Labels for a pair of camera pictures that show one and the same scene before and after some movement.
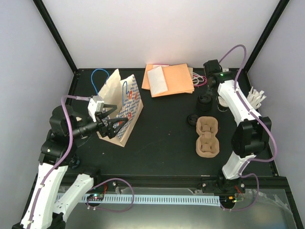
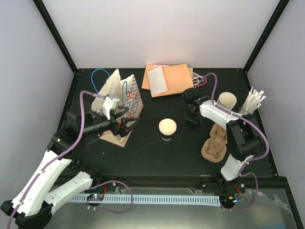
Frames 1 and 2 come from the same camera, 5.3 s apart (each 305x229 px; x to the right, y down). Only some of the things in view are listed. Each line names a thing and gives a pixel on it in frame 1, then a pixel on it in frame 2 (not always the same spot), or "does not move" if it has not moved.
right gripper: x=208 y=90 → x=185 y=115
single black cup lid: x=192 y=119 does not move
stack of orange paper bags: x=163 y=79 does not move
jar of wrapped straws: x=255 y=98 does not move
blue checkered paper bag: x=126 y=94 does not move
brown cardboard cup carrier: x=208 y=144 → x=214 y=149
